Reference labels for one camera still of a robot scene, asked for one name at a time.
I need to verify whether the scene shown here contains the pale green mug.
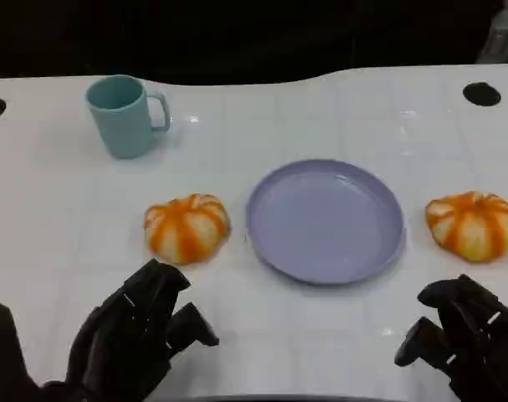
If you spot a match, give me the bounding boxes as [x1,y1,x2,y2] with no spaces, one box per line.
[85,74,172,160]

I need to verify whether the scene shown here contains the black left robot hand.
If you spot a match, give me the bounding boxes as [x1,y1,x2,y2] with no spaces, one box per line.
[64,258,220,402]

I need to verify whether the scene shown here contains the orange white toy bread roll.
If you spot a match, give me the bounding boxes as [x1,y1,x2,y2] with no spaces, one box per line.
[143,193,233,265]
[424,191,508,264]

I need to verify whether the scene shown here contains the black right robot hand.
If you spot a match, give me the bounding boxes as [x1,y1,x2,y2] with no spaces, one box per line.
[394,274,508,402]

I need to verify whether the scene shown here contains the grey metal frame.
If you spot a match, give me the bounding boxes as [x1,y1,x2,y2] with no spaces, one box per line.
[481,6,508,64]

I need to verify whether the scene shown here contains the lilac plate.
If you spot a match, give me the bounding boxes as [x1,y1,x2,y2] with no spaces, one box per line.
[244,158,407,286]

